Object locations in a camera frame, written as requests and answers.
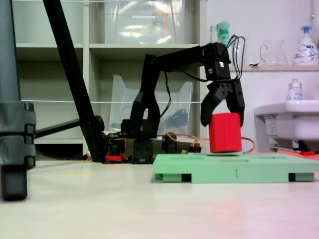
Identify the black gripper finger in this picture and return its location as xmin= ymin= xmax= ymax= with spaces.
xmin=200 ymin=83 xmax=226 ymax=127
xmin=225 ymin=80 xmax=246 ymax=125

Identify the red octagonal pillar block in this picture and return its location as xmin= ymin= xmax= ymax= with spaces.
xmin=208 ymin=112 xmax=243 ymax=153

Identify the clear measuring cup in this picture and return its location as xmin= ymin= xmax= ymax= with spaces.
xmin=230 ymin=36 xmax=250 ymax=67

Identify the green spray bottle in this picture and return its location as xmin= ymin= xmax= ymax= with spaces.
xmin=216 ymin=21 xmax=231 ymax=46

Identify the small circuit board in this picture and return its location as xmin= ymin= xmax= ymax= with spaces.
xmin=181 ymin=140 xmax=205 ymax=154

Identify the black round knob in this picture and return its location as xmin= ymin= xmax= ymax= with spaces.
xmin=161 ymin=132 xmax=177 ymax=154

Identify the clear glass pitcher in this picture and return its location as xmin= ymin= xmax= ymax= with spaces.
xmin=260 ymin=39 xmax=289 ymax=66

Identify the small clear sanitiser bottle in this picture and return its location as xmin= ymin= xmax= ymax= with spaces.
xmin=288 ymin=79 xmax=303 ymax=101

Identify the white sink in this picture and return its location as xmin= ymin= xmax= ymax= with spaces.
xmin=253 ymin=100 xmax=319 ymax=153

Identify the green shape sorting board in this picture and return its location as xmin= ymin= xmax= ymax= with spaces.
xmin=152 ymin=153 xmax=319 ymax=184

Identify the orange labelled bottle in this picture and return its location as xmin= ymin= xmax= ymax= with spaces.
xmin=151 ymin=9 xmax=168 ymax=42

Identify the white foam soap bottle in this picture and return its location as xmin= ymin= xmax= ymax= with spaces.
xmin=293 ymin=25 xmax=319 ymax=66

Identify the clear plastic file holder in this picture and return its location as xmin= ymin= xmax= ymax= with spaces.
xmin=109 ymin=74 xmax=194 ymax=137

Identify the clear plastic storage box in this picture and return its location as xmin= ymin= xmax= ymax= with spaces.
xmin=104 ymin=0 xmax=186 ymax=45

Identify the beige shelf unit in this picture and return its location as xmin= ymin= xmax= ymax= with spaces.
xmin=11 ymin=0 xmax=207 ymax=153

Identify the red table clamp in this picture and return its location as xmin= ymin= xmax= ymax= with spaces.
xmin=104 ymin=153 xmax=126 ymax=163

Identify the black tripod leg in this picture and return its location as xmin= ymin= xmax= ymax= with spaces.
xmin=42 ymin=0 xmax=108 ymax=163

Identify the black tripod brace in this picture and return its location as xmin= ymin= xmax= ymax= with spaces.
xmin=34 ymin=119 xmax=82 ymax=139

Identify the grey tripod leg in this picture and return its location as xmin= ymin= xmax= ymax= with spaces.
xmin=0 ymin=0 xmax=37 ymax=202

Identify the black arm wire bundle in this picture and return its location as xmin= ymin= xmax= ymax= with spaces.
xmin=159 ymin=34 xmax=247 ymax=118

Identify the orange ribbon cable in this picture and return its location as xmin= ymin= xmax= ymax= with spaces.
xmin=159 ymin=124 xmax=255 ymax=154

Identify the white string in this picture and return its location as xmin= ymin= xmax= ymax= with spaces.
xmin=21 ymin=99 xmax=202 ymax=105

